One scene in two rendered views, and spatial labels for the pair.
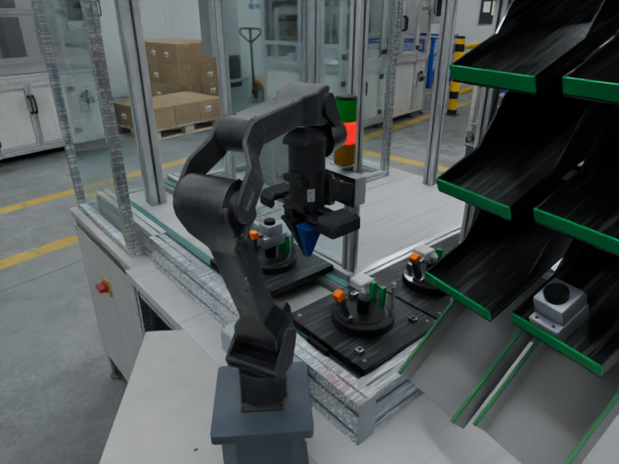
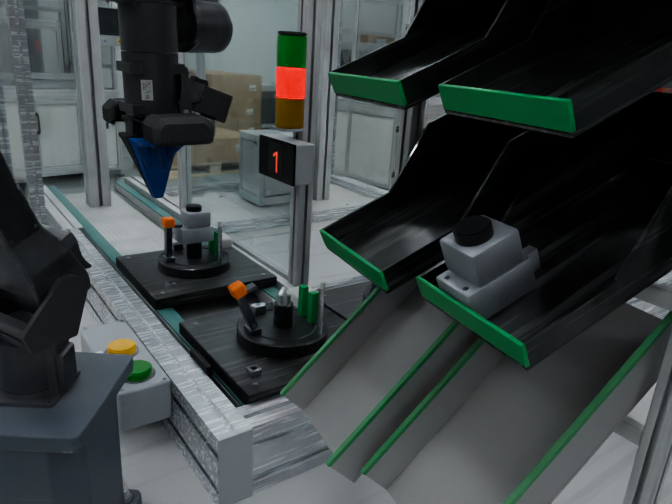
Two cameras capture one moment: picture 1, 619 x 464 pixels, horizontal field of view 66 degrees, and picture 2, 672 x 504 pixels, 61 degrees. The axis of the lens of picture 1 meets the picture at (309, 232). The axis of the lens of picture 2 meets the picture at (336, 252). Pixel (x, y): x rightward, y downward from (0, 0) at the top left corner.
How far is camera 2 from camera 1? 0.34 m
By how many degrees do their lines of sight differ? 7
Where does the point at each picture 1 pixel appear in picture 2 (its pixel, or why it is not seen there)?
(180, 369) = not seen: hidden behind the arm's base
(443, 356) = (354, 376)
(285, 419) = (43, 420)
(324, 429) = (181, 482)
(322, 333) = (214, 347)
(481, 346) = (405, 359)
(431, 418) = (349, 485)
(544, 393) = (481, 431)
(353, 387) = (224, 416)
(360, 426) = (223, 477)
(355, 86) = (304, 19)
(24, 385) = not seen: outside the picture
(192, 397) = not seen: hidden behind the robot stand
